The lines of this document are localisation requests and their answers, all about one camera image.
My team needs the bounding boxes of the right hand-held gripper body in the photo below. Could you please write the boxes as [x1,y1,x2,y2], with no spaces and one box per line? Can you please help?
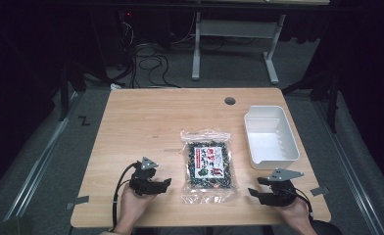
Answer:
[259,167,306,208]

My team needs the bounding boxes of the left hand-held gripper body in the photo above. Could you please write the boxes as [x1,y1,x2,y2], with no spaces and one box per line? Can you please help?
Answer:
[128,156,164,197]

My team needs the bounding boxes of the person's left hand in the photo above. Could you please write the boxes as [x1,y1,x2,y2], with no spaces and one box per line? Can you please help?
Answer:
[119,184,159,227]

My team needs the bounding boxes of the person's right hand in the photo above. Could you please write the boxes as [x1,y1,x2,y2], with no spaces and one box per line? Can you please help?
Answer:
[273,196,312,228]

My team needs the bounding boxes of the grey tape strip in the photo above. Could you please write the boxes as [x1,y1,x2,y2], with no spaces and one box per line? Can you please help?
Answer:
[310,186,330,197]
[65,195,90,211]

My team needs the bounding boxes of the white plastic bin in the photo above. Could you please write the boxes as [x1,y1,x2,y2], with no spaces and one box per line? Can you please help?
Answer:
[243,105,302,171]

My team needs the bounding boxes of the clear bag of dried seaweed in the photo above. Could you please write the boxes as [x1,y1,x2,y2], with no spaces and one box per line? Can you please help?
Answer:
[179,128,241,206]

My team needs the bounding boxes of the black metal stand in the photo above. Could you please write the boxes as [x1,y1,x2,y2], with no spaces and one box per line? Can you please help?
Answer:
[56,60,87,122]
[280,63,342,134]

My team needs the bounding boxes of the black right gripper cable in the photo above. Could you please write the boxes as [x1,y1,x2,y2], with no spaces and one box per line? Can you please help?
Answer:
[292,187,314,219]

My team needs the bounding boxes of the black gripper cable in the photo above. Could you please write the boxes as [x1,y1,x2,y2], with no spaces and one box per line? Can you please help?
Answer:
[292,187,314,219]
[112,161,139,230]

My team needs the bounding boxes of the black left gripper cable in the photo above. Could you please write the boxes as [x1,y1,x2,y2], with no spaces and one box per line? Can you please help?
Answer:
[112,161,139,230]

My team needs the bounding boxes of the metal floor rail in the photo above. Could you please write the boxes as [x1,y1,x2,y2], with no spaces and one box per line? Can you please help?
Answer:
[3,92,80,222]
[312,101,384,235]

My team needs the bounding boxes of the black floor cables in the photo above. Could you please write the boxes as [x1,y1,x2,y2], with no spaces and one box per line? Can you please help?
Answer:
[116,19,181,89]

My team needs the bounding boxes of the white metal desk frame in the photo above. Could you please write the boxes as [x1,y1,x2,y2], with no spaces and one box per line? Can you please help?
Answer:
[191,12,288,85]

